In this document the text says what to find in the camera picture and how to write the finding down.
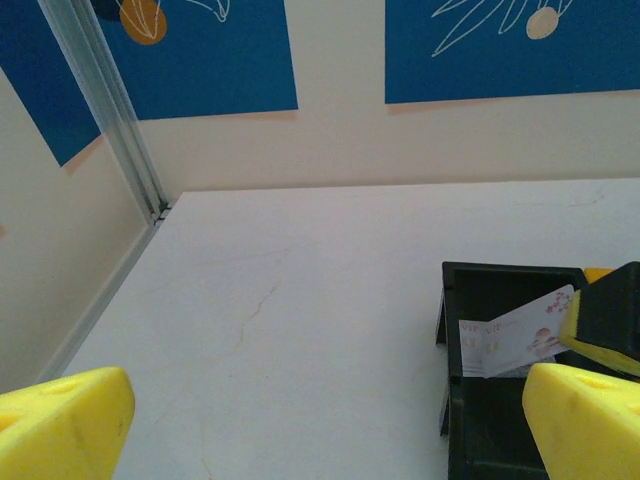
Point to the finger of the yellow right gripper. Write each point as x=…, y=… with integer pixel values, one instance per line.
x=610, y=315

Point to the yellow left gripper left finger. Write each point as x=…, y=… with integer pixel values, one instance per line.
x=60, y=430

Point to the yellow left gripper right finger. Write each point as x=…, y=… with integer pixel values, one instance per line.
x=590, y=435

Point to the white VIP card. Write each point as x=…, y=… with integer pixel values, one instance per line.
x=470, y=350
x=520, y=330

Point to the black plastic bin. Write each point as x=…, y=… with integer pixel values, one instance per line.
x=500, y=430

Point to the aluminium table edge rail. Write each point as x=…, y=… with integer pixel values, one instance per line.
x=100, y=300

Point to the blue floral wall poster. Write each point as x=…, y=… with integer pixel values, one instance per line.
x=500, y=75
x=225, y=65
x=40, y=75

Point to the aluminium frame post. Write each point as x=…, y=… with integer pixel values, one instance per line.
x=115, y=115

